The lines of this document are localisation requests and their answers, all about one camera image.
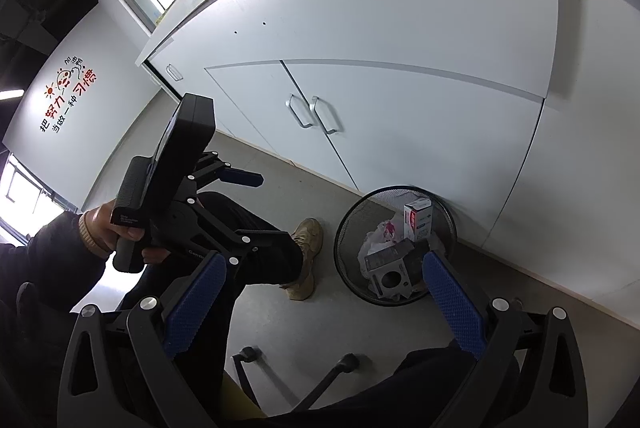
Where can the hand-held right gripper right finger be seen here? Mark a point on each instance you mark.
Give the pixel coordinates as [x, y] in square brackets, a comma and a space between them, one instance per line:
[455, 303]

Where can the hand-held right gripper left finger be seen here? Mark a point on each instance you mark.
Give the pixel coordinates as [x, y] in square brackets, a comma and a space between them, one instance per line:
[195, 303]

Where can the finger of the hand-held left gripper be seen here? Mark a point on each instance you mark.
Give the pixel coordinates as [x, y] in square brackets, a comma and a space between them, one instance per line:
[235, 233]
[242, 177]

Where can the black cardboard box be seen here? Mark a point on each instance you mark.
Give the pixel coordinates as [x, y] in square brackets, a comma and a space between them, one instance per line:
[395, 258]

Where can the toothpaste box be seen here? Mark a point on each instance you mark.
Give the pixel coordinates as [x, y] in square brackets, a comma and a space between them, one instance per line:
[417, 220]

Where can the wrapper with pink label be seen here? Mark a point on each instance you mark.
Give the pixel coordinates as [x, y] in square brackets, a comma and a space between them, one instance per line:
[380, 233]

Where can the black mesh trash bin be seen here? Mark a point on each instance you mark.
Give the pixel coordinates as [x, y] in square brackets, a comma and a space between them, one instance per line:
[350, 218]

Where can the person's left forearm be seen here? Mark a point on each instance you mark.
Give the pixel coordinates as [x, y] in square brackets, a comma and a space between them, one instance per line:
[50, 248]

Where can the person's left hand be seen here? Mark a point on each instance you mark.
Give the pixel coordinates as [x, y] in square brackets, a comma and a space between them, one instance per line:
[102, 228]

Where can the person's left leg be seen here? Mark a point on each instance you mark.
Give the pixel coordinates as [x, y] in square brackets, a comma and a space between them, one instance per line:
[260, 228]

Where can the tan shoe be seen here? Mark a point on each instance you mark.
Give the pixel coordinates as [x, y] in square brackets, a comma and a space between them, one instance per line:
[305, 248]

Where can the black chair base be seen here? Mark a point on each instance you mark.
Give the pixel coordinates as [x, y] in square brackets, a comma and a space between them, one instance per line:
[330, 375]

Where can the wall slogan decal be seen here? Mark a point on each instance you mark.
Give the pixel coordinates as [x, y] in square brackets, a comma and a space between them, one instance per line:
[70, 97]

